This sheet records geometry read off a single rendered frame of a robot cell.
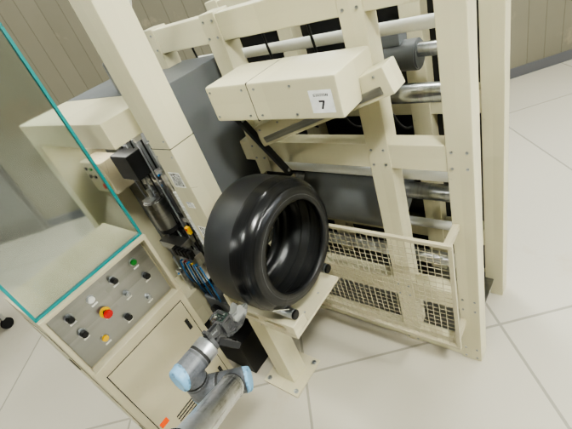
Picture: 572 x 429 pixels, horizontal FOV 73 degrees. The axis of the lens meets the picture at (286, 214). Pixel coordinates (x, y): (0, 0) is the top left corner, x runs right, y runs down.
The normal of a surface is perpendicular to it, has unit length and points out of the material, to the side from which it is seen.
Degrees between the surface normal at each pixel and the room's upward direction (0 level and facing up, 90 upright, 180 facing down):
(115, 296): 90
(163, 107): 90
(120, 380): 90
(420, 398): 0
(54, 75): 90
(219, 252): 58
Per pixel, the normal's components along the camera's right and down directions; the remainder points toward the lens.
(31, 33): 0.07, 0.55
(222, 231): -0.58, -0.19
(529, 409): -0.30, -0.78
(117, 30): 0.78, 0.13
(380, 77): -0.55, 0.61
